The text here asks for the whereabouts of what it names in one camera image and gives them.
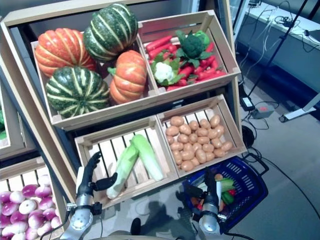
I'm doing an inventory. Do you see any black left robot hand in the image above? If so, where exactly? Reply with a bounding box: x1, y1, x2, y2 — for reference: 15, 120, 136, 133
76, 151, 118, 198

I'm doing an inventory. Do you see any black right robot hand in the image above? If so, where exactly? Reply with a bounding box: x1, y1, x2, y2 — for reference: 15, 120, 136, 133
183, 166, 219, 205

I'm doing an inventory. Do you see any blue plastic shopping basket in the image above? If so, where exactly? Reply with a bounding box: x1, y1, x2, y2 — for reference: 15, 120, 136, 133
181, 152, 270, 227

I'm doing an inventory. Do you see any dark green pepper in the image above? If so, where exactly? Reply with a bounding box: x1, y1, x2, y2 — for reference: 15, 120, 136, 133
221, 191, 235, 205

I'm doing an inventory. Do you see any light green cucumber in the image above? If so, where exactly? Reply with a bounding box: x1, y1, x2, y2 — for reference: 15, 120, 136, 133
216, 177, 236, 192

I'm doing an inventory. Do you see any wooden cabbage crate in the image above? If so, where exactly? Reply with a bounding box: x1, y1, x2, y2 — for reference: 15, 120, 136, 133
74, 116, 180, 210

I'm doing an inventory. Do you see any green napa cabbage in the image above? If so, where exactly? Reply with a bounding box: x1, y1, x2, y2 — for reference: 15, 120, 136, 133
129, 134, 165, 182
106, 143, 141, 200

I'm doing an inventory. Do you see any wooden turnip crate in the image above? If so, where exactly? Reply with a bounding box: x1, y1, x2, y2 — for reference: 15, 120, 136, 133
0, 156, 69, 240

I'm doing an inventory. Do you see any wooden potato crate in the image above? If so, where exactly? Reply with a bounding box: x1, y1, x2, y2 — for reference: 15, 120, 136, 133
156, 94, 248, 178

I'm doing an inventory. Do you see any wooden pumpkin crate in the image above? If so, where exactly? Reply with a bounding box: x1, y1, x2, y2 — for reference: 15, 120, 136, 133
30, 32, 161, 125

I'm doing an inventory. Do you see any wooden side crate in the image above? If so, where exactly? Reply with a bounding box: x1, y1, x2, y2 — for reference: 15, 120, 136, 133
0, 79, 40, 161

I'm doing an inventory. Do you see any green striped pumpkin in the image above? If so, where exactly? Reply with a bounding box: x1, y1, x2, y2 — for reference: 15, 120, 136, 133
82, 2, 139, 63
45, 66, 111, 119

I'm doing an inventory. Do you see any grey box red button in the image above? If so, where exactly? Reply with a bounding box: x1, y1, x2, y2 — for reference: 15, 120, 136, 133
251, 106, 275, 120

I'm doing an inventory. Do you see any black power adapter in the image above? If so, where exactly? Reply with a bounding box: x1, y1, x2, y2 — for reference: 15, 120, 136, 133
240, 96, 256, 111

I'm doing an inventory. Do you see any green leafy vegetable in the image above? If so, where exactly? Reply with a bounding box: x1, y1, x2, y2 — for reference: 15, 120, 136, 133
0, 109, 7, 141

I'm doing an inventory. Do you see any small orange striped pumpkin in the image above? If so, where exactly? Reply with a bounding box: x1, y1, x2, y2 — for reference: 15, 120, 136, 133
107, 49, 148, 105

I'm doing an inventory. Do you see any white desk leg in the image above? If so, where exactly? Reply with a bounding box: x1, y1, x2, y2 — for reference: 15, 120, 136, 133
279, 87, 320, 123

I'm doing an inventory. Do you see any large orange striped pumpkin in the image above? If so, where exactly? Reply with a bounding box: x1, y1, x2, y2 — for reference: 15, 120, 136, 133
34, 27, 97, 78

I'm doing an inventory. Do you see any white cauliflower with leaves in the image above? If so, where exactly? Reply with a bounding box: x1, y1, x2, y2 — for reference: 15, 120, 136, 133
149, 53, 186, 87

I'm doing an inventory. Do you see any wooden carrot crate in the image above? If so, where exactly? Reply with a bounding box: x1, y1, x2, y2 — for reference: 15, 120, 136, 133
136, 9, 241, 95

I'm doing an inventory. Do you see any dark green broccoli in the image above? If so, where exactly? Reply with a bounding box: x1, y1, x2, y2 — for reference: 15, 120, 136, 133
175, 29, 214, 69

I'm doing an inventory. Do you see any white blue counter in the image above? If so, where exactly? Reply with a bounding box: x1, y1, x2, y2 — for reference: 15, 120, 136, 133
234, 0, 320, 94

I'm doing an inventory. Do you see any light green broccoli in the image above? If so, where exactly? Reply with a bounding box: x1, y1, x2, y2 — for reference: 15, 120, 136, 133
194, 30, 211, 47

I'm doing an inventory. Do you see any black tripod pole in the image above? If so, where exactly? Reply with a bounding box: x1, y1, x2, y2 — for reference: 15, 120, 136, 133
247, 0, 310, 97

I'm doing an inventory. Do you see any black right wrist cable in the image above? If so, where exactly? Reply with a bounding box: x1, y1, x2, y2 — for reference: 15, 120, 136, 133
221, 231, 255, 240

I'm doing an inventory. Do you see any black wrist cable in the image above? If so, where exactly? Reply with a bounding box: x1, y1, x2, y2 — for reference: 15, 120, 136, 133
221, 231, 255, 240
44, 203, 77, 240

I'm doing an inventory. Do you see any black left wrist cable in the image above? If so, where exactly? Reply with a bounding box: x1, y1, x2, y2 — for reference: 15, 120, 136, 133
44, 203, 77, 240

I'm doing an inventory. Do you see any black cable coil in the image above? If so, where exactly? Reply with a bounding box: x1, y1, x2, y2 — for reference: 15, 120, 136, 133
241, 124, 256, 149

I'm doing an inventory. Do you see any black floor cable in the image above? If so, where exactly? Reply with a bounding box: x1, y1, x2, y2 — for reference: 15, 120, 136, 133
246, 147, 320, 217

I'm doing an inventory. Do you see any wooden shelf frame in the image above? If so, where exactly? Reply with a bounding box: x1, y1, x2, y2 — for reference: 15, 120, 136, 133
0, 0, 241, 198

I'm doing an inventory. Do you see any white cable on counter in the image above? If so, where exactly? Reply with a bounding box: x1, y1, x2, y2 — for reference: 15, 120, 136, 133
246, 0, 288, 71

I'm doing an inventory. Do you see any black cable on counter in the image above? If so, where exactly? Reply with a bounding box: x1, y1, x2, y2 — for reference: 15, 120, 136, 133
274, 14, 320, 53

